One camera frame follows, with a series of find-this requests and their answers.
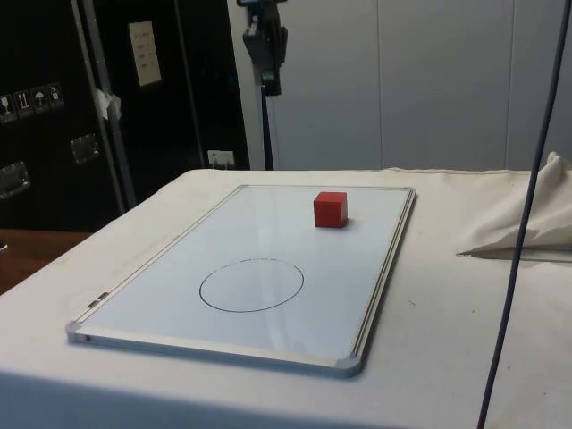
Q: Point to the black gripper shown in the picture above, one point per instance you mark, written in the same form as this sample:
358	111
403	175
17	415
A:
261	2

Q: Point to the black cabinet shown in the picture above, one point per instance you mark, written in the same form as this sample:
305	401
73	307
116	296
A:
53	134

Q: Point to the pale lockers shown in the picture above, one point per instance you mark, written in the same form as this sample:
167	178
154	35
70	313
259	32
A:
402	89

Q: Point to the red cube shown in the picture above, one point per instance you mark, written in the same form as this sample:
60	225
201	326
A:
330	210

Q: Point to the flat whiteboard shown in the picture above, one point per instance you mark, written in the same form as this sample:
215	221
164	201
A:
250	277

